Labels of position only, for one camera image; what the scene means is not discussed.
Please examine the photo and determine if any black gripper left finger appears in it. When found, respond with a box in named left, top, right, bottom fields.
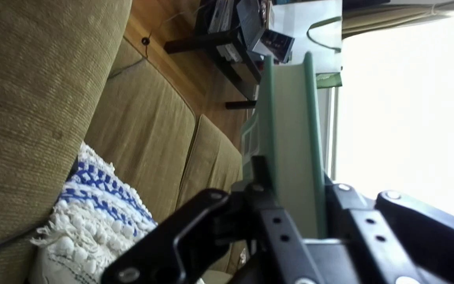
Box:
left=102, top=156, right=327, bottom=284

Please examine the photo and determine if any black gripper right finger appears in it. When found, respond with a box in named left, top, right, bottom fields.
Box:
left=325, top=180, right=454, bottom=284

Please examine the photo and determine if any teal green book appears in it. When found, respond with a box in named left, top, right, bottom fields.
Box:
left=242, top=52, right=327, bottom=238

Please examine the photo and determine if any white blue patterned pillow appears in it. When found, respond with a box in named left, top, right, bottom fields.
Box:
left=31, top=142, right=157, bottom=284

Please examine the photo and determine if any dark low coffee table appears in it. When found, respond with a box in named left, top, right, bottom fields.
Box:
left=165, top=0, right=295, bottom=109

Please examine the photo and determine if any olive green fabric sofa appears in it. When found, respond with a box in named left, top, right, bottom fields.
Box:
left=0, top=0, right=242, bottom=284

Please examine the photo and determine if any black cable over sofa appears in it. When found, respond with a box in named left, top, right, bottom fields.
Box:
left=0, top=224, right=40, bottom=260

